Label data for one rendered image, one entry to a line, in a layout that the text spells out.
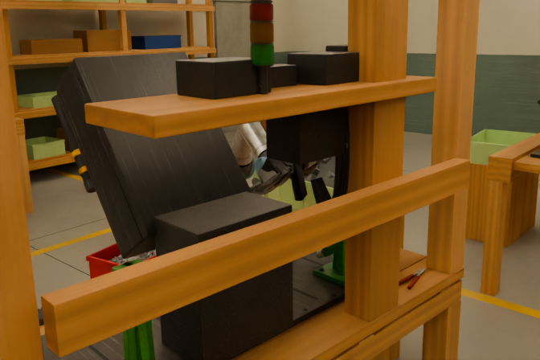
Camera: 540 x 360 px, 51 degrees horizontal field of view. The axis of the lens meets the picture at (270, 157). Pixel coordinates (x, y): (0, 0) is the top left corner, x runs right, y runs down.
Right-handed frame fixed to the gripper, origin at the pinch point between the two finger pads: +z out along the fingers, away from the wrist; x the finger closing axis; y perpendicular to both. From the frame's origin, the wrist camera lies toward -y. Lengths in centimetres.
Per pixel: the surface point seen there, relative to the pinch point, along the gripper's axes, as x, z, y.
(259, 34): 59, 14, 14
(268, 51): 57, 13, 11
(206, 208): 14.6, 24.5, 0.5
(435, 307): -12, -32, -60
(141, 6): -377, -290, 372
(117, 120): 52, 47, 13
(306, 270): -23.3, -10.6, -25.2
